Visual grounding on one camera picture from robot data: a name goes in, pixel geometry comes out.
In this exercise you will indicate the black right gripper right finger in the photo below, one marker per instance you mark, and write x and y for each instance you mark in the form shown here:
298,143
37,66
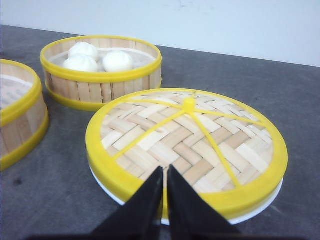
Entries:
190,217

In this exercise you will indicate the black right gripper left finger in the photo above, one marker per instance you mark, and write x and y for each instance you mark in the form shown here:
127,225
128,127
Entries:
140,217

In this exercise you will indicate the woven bamboo steamer lid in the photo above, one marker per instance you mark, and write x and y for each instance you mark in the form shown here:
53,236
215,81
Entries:
231,154

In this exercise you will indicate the bamboo steamer basket dark slat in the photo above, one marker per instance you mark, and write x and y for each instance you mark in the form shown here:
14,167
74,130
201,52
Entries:
89,91

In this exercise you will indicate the white plate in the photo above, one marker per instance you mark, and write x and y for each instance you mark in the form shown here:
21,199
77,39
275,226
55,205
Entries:
235,220

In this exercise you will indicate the bamboo steamer basket orange slat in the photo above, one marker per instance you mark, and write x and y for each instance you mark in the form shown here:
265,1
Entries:
24,123

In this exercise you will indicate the white steamed bun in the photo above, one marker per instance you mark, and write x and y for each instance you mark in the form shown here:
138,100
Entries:
117,61
81,63
84,48

